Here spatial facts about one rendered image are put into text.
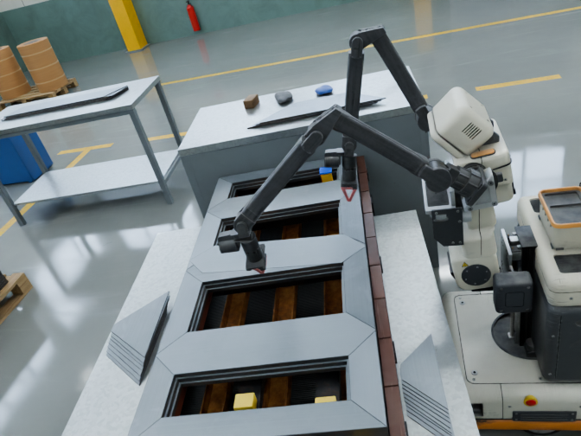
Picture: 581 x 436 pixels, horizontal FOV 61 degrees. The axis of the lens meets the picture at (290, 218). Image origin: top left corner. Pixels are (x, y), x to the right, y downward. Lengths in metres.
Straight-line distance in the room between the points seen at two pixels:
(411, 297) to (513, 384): 0.54
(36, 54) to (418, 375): 8.84
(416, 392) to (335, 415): 0.31
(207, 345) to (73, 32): 11.42
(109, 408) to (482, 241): 1.41
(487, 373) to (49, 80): 8.76
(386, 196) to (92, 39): 10.47
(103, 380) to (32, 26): 11.72
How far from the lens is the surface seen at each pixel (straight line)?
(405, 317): 1.89
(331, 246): 1.96
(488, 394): 2.20
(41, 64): 9.77
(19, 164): 6.32
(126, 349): 2.01
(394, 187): 2.77
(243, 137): 2.63
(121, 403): 1.89
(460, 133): 1.65
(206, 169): 2.76
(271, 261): 1.97
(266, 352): 1.63
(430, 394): 1.63
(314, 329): 1.65
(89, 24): 12.52
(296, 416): 1.46
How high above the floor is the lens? 2.04
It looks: 32 degrees down
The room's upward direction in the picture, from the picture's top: 15 degrees counter-clockwise
